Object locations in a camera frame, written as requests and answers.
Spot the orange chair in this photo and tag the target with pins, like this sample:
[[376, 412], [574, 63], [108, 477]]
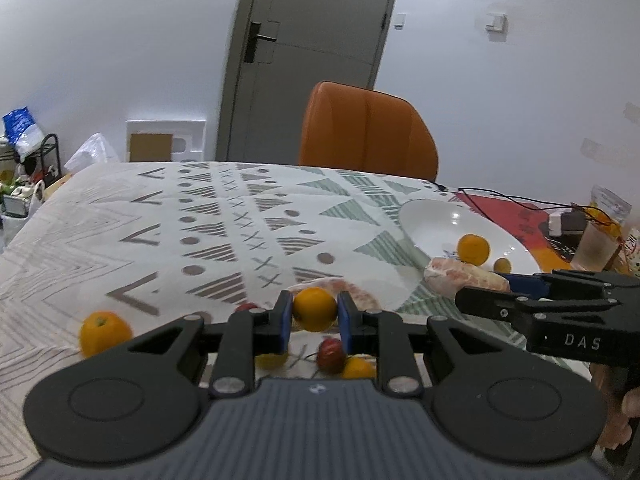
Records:
[[367, 127]]

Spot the clear snack packet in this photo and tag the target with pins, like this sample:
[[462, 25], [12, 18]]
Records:
[[610, 202]]

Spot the brown cardboard sheet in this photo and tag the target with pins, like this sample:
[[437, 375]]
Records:
[[151, 146]]

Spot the black metal rack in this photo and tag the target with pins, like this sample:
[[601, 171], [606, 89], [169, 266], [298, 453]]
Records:
[[50, 157]]

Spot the peeled grapefruit segment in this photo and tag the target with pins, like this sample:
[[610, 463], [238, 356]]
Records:
[[462, 275], [365, 300]]

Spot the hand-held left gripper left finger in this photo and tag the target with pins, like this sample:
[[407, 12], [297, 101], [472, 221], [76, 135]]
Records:
[[282, 322]]

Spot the white bowl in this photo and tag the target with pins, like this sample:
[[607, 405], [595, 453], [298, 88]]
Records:
[[440, 225]]

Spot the medium orange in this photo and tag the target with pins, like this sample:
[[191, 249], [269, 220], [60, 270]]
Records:
[[474, 249]]

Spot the blue and white bag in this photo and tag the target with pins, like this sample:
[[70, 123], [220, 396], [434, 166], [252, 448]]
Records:
[[22, 130]]

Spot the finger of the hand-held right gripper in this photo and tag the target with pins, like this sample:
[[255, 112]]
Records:
[[525, 284], [487, 305]]

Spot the person's right hand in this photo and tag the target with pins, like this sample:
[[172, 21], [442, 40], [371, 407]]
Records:
[[625, 420]]

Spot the dark red round fruit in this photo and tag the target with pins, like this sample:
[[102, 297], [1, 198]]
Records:
[[246, 307]]

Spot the clear plastic bag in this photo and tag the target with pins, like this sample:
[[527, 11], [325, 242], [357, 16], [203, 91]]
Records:
[[95, 152]]

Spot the large orange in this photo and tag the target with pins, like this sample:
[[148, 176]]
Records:
[[105, 335]]

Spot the yellow-green round fruit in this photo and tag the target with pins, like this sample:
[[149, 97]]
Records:
[[501, 265], [270, 360]]

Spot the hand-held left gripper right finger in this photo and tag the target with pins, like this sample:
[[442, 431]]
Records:
[[346, 325]]

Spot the white foam packaging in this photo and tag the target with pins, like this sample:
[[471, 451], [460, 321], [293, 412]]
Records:
[[192, 132]]

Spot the frosted plastic cup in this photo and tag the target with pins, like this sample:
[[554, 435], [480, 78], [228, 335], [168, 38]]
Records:
[[595, 247]]

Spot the grey door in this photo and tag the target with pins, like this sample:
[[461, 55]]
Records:
[[320, 85]]

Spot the small orange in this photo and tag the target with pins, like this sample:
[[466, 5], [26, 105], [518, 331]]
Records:
[[315, 309], [358, 368]]

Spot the power adapter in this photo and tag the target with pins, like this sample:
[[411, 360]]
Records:
[[570, 221]]

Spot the white light switch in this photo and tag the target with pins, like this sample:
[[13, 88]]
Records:
[[496, 21]]

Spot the small white wall switch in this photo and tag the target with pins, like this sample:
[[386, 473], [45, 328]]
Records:
[[399, 20]]

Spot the triangle patterned tablecloth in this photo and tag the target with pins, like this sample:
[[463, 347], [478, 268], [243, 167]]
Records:
[[150, 230]]

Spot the red orange cartoon cloth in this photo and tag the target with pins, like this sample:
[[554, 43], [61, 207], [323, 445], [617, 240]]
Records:
[[505, 212]]

